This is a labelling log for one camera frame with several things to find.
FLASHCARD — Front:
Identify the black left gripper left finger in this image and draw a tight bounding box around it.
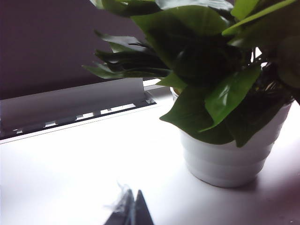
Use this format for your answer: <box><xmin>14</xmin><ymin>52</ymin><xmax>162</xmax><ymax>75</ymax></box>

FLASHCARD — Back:
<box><xmin>103</xmin><ymin>188</ymin><xmax>136</xmax><ymax>225</ymax></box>

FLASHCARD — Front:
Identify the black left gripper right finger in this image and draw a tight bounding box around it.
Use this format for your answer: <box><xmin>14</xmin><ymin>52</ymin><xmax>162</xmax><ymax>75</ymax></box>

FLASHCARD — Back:
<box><xmin>134</xmin><ymin>189</ymin><xmax>155</xmax><ymax>225</ymax></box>

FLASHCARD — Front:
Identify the white ribbed plant pot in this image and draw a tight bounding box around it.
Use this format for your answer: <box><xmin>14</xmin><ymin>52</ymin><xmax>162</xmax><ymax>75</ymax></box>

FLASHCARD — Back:
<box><xmin>170</xmin><ymin>86</ymin><xmax>293</xmax><ymax>188</ymax></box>

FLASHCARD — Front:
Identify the green artificial leafy plant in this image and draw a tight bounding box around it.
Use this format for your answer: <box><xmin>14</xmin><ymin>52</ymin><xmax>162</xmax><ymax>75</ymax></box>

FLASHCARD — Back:
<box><xmin>82</xmin><ymin>0</ymin><xmax>300</xmax><ymax>148</ymax></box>

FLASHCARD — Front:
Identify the grey desk partition panel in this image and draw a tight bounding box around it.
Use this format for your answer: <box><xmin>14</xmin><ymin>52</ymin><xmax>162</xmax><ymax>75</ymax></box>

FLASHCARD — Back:
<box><xmin>0</xmin><ymin>0</ymin><xmax>172</xmax><ymax>100</ymax></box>

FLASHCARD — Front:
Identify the grey cable tray flap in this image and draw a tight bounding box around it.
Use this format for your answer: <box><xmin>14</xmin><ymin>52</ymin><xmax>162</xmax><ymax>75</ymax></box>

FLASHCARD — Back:
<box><xmin>0</xmin><ymin>78</ymin><xmax>147</xmax><ymax>132</ymax></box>

